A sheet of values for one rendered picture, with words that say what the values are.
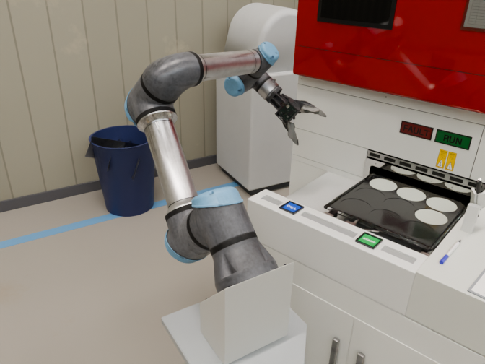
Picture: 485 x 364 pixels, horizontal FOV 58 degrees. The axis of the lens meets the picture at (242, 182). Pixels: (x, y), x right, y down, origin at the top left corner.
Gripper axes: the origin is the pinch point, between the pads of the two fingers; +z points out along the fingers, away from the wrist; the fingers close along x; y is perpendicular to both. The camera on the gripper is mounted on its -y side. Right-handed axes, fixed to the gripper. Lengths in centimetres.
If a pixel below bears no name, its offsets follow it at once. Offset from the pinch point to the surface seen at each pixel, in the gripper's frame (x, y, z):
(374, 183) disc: 0.6, -8.4, 30.1
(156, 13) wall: -54, -133, -146
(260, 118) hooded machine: -55, -138, -40
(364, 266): -4, 46, 38
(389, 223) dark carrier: 1.2, 18.7, 39.1
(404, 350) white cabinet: -12, 48, 62
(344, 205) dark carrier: -7.1, 12.9, 26.2
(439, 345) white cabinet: -3, 51, 63
